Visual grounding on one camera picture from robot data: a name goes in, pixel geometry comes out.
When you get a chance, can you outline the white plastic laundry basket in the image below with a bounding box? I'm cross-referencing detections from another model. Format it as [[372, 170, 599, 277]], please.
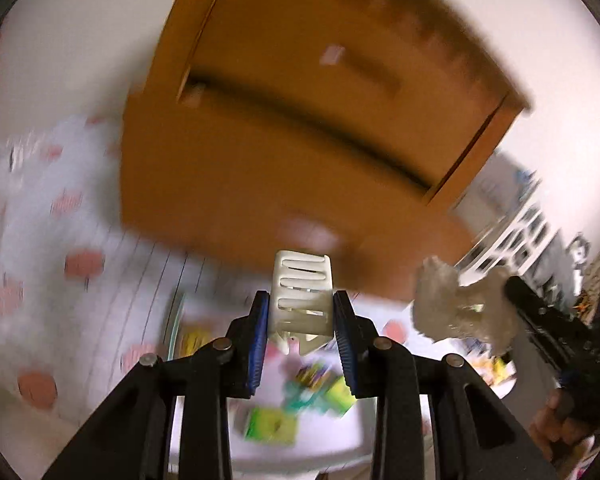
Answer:
[[452, 151, 558, 285]]

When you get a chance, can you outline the person's hand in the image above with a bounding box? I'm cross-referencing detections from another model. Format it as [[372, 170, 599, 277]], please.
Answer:
[[528, 389, 593, 474]]

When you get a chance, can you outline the white slotted plastic basket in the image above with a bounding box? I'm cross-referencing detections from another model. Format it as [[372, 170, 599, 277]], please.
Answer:
[[268, 250, 334, 356]]

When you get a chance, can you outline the cream lace cloth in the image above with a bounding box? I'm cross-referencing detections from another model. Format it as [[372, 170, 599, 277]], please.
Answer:
[[412, 257, 518, 356]]

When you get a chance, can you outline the wooden nightstand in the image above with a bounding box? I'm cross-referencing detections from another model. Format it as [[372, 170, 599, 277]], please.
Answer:
[[120, 0, 531, 301]]

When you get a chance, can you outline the pomegranate print grid mat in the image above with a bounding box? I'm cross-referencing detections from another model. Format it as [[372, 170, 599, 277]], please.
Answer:
[[0, 114, 221, 426]]

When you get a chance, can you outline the teal rimmed white tray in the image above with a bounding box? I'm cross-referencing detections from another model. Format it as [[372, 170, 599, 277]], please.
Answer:
[[162, 288, 519, 476]]

